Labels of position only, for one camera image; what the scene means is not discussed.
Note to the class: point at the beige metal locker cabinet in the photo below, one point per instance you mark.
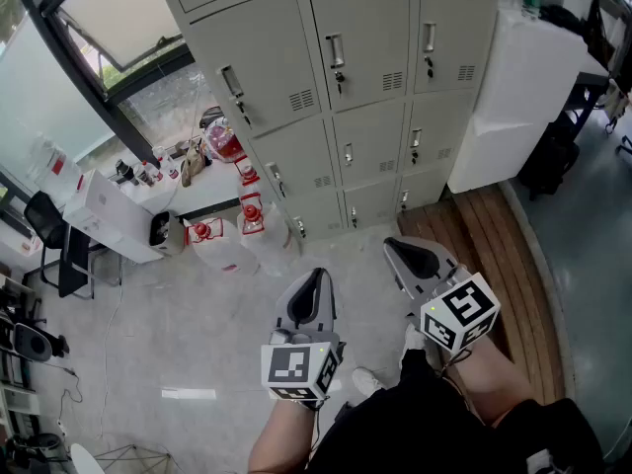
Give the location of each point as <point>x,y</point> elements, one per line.
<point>365,141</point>

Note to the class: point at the grey round-faced device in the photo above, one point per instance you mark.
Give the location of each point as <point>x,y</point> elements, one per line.
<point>32,343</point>

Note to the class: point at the person's black clothes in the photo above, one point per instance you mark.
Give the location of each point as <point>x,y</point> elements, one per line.
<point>419,422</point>

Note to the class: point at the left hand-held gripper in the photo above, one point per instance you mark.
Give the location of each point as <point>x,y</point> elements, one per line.
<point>296,368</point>

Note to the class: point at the grey metal locker door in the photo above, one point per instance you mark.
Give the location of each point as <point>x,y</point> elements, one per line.
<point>375,27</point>

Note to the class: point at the white cardboard carton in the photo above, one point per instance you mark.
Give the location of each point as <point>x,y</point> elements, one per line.
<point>113,215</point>

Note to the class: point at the person's left white shoe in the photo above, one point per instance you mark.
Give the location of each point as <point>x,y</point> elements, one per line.
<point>365,380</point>

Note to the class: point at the white side desk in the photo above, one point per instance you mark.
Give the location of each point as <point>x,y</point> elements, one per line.
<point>15,245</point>

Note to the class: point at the large white box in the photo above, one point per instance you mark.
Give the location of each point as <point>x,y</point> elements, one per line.
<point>518,102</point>

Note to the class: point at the black bag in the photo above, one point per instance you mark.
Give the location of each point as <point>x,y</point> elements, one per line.
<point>560,18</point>

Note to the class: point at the small white bin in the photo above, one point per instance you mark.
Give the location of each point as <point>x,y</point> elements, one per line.
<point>165,232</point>

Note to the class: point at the black office chair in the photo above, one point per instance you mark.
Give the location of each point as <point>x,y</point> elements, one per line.
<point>49,220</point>

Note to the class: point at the white bottle red label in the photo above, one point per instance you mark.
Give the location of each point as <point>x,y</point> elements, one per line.
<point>168,163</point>
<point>145,173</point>

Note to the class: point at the white low counter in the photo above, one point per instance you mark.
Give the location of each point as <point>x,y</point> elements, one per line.
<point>207,190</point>

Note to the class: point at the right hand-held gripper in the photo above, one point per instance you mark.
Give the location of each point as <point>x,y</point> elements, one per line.
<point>464,309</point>

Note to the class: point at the black metal desk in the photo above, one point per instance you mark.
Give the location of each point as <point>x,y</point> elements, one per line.
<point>590,89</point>

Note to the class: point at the cluttered equipment rack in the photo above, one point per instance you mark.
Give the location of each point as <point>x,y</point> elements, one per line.
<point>15,388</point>

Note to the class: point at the person's right forearm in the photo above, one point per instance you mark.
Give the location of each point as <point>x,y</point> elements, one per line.
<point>494,383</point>

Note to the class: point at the black mug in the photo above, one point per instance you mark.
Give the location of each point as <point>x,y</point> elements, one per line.
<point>126,171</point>

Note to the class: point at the black backpack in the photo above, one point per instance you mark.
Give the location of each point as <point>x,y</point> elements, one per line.
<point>548,161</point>

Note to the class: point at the brown wooden slat platform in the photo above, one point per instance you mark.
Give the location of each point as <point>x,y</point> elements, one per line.
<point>508,264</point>

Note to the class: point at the black window frame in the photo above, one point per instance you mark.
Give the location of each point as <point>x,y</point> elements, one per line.
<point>74,62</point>

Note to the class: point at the person's white shoe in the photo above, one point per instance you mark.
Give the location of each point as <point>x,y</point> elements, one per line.
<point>365,380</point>
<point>412,339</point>

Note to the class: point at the red and white plastic bag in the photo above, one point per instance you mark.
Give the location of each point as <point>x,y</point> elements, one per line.
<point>224,141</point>

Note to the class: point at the black cap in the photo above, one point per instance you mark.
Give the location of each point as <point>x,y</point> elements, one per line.
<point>212,115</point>

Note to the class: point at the brown paper bag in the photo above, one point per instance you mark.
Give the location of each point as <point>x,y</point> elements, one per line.
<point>191,163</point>

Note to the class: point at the person's right white shoe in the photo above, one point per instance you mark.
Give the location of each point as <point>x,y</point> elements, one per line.
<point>412,339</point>

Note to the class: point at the person's left forearm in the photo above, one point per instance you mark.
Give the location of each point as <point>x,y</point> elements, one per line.
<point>276,437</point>

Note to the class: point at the clear container red label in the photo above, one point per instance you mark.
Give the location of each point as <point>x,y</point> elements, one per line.
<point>54,171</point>

